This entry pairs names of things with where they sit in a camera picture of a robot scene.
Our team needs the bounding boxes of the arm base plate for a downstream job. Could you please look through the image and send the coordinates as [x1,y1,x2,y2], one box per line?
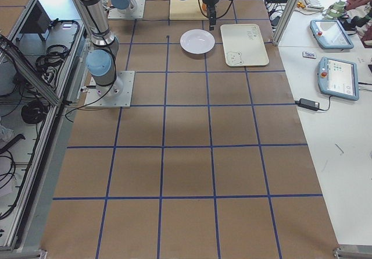
[108,0,145,20]
[84,70,135,109]

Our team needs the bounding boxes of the small printed card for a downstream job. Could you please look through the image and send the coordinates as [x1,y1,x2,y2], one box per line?
[302,51,317,59]

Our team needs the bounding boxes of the cream bear tray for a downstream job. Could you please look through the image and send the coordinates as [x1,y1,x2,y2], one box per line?
[220,24,269,67]

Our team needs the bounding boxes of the black power adapter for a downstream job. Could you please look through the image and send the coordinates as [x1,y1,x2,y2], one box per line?
[295,98,320,111]

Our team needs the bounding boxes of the white round plate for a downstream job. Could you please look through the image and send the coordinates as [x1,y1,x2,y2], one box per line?
[180,29,215,54]

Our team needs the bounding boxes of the bamboo cutting board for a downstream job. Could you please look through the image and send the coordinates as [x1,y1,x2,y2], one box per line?
[169,0,207,20]

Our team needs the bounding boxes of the near teach pendant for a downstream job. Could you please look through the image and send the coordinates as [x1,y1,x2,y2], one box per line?
[317,57,359,101]

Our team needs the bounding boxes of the aluminium frame post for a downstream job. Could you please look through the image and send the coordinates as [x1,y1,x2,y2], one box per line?
[273,0,299,46]

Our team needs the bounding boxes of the teach pendant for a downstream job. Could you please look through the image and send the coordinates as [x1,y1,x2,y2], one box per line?
[309,20,354,49]
[317,57,359,101]

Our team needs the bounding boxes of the far teach pendant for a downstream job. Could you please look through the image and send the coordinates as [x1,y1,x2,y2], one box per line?
[309,20,354,49]

